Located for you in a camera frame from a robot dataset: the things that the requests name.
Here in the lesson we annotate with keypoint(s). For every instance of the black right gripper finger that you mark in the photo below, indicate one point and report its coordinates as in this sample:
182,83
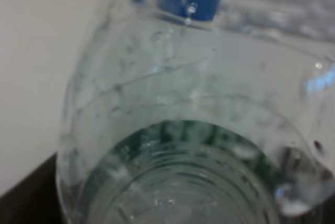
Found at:
34,199

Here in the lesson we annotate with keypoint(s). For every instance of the clear green-label water bottle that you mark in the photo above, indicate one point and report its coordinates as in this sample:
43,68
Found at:
201,111

